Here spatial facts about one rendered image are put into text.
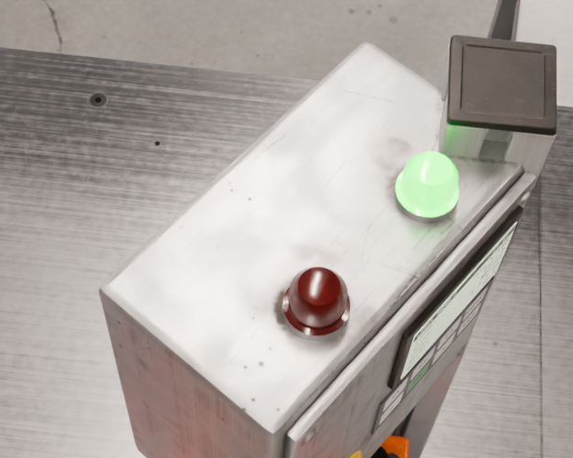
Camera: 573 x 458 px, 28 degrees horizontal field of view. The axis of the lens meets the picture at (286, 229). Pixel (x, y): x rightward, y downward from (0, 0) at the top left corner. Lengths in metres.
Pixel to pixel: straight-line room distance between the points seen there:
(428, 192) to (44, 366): 0.74
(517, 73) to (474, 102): 0.02
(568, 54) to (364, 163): 0.93
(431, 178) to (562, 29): 0.97
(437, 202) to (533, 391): 0.71
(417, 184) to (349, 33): 2.00
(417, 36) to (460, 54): 1.97
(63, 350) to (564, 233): 0.54
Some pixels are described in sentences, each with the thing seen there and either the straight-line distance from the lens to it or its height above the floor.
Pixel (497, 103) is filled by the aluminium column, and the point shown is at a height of 1.50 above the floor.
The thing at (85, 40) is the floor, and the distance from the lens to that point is 2.44.
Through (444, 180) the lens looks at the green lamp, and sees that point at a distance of 0.45.
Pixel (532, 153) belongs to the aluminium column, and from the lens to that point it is 0.48.
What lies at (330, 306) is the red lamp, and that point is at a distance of 0.42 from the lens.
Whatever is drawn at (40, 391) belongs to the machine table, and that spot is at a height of 0.83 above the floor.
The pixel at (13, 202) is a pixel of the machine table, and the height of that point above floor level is 0.83.
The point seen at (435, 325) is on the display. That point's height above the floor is 1.43.
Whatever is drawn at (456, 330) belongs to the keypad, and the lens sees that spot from 0.57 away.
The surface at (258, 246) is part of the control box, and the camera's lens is 0.45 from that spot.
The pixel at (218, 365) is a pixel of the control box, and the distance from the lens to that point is 0.43.
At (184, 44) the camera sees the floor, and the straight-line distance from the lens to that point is 2.41.
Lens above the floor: 1.87
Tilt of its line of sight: 60 degrees down
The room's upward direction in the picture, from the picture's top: 4 degrees clockwise
